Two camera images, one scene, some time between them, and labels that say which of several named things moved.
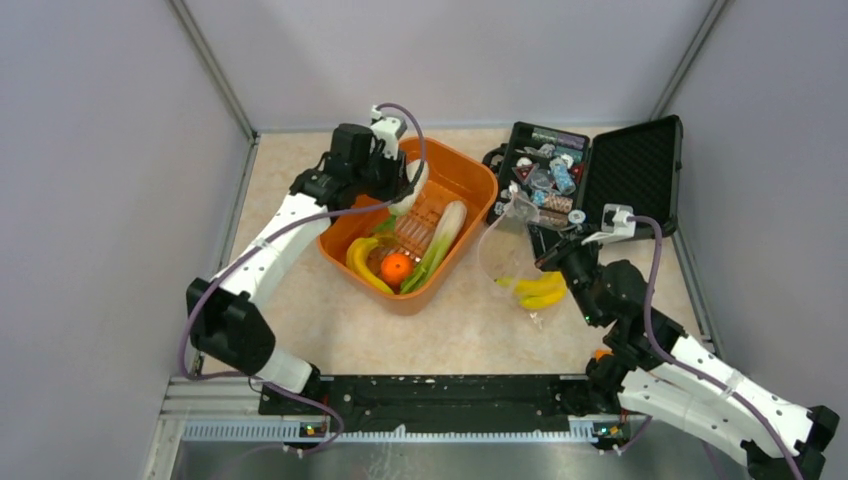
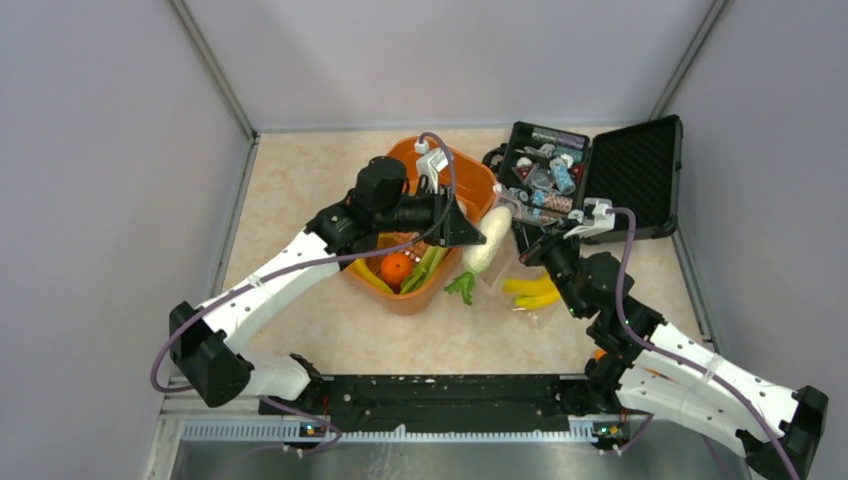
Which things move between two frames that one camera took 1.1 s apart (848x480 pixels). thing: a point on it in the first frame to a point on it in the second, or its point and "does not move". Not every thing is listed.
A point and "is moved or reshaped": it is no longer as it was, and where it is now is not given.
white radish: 404,206 is moved or reshaped
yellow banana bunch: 537,293 does not move
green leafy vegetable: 447,235 does not move
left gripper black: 397,182 to 460,231
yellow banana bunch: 357,258 does not move
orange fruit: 396,268 does not move
